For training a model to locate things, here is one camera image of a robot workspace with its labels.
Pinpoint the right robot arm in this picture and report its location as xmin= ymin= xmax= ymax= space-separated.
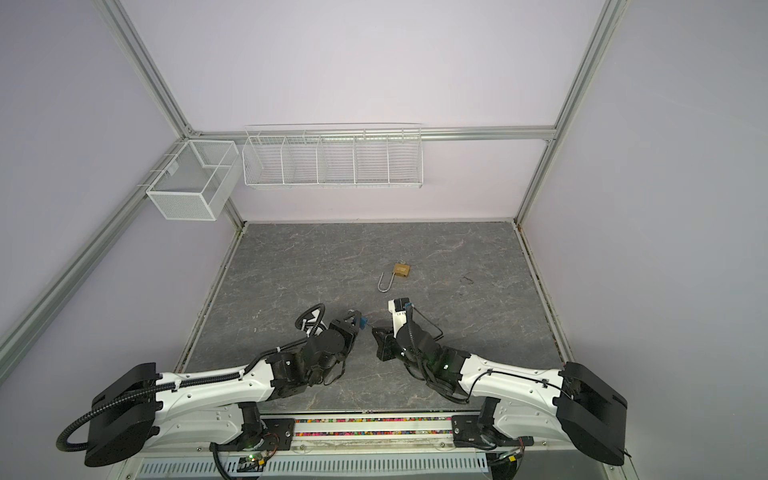
xmin=372 ymin=309 xmax=628 ymax=466

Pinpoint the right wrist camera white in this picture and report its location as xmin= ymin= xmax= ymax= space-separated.
xmin=388 ymin=297 xmax=411 ymax=336

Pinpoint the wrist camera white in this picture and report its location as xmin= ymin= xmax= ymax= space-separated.
xmin=307 ymin=321 xmax=327 ymax=337
xmin=388 ymin=297 xmax=411 ymax=336

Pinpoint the white mesh box basket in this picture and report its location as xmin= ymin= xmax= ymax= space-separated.
xmin=147 ymin=140 xmax=242 ymax=221

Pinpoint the brass padlock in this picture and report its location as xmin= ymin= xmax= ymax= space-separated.
xmin=376 ymin=263 xmax=411 ymax=293

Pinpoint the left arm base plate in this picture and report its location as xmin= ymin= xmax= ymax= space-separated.
xmin=211 ymin=418 xmax=296 ymax=452

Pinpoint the white wire shelf basket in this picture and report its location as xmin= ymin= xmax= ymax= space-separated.
xmin=241 ymin=123 xmax=424 ymax=188

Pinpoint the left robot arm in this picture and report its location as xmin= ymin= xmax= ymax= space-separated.
xmin=55 ymin=304 xmax=364 ymax=467

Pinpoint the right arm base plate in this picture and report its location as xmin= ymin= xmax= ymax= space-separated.
xmin=451 ymin=414 xmax=497 ymax=451

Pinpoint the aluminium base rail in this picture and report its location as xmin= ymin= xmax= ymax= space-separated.
xmin=138 ymin=412 xmax=569 ymax=454

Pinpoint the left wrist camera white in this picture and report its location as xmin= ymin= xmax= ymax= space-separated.
xmin=307 ymin=321 xmax=327 ymax=337

